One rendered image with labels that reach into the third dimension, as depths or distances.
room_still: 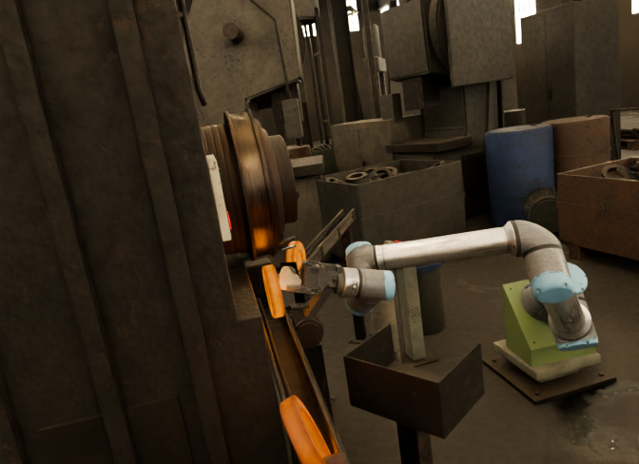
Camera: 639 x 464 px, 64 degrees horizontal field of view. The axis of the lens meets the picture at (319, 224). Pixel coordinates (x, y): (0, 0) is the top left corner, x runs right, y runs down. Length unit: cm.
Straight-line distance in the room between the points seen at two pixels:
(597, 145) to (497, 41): 132
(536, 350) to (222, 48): 319
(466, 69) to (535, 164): 104
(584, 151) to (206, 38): 338
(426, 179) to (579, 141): 159
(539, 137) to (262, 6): 257
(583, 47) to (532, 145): 173
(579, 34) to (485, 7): 135
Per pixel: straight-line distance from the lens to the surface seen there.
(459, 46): 492
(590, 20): 633
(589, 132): 510
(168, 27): 113
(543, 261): 165
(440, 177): 418
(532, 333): 241
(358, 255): 168
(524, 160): 481
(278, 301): 142
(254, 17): 432
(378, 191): 382
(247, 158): 140
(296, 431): 99
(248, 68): 428
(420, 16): 508
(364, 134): 580
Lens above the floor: 132
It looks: 13 degrees down
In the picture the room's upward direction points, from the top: 9 degrees counter-clockwise
